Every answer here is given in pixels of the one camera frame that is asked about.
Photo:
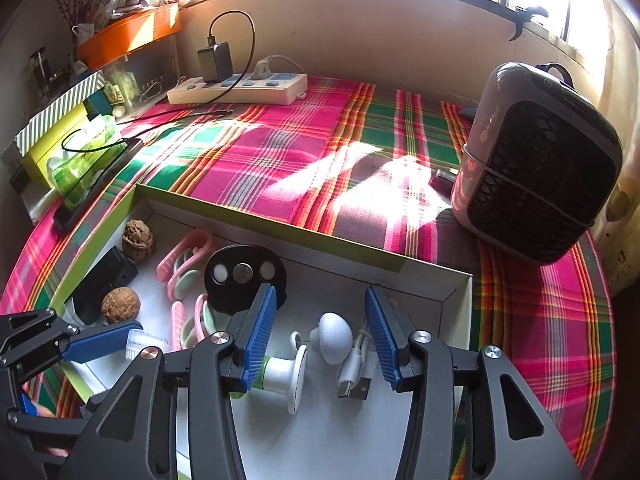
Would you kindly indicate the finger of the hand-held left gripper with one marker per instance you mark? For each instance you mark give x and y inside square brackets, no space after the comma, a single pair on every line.
[45,422]
[100,344]

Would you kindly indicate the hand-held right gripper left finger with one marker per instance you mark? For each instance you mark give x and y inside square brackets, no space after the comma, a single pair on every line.
[257,330]

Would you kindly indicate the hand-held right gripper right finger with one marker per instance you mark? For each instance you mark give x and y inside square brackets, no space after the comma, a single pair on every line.
[382,335]

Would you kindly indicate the white round cap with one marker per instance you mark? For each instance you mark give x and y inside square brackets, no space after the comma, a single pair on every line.
[140,342]

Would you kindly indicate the smooth brown walnut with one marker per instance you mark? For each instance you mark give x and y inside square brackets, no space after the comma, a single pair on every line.
[120,306]

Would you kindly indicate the black disc with white buttons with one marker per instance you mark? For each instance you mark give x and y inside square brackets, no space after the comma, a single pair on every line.
[227,295]

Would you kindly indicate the green white spool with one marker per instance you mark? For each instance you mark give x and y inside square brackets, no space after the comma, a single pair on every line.
[280,372]

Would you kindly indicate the white suction hook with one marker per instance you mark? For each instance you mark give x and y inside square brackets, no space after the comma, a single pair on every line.
[332,335]

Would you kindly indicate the black rectangular device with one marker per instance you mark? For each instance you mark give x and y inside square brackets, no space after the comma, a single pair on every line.
[107,275]

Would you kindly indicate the pink plastic clip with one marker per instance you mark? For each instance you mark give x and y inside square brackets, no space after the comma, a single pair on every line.
[170,262]
[176,320]

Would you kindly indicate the wrinkled brown walnut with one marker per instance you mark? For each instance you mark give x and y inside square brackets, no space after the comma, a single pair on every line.
[138,240]

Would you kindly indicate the green white cardboard box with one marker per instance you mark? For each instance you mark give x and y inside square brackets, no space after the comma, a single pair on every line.
[320,435]

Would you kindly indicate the black phone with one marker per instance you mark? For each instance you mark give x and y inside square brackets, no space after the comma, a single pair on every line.
[95,185]

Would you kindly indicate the small dark object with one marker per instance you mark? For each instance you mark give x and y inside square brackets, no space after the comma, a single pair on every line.
[442,183]

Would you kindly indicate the green wet wipes pack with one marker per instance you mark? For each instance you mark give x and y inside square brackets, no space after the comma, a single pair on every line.
[85,160]

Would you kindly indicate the yellow green box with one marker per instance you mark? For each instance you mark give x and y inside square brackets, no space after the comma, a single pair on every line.
[47,150]

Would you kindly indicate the small grey heater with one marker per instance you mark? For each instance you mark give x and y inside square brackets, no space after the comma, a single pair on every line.
[540,170]

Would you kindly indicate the white power strip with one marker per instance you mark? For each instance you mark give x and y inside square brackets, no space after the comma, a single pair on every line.
[250,92]

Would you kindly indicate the striped box lid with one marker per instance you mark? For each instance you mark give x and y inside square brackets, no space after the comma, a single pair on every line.
[60,105]

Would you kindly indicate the white plug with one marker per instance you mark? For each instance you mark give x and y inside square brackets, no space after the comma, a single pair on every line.
[262,67]

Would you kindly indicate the clear plastic container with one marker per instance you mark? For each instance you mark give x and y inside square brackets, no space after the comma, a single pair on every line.
[145,77]

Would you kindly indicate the black charger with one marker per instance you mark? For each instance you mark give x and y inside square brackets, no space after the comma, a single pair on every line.
[215,62]

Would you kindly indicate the heart print curtain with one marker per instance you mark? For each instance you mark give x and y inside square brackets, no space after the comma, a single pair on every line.
[622,200]

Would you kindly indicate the glass jar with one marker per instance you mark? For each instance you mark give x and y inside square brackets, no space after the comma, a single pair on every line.
[40,72]

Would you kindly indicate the orange tray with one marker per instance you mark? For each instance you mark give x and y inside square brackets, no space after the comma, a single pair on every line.
[130,30]

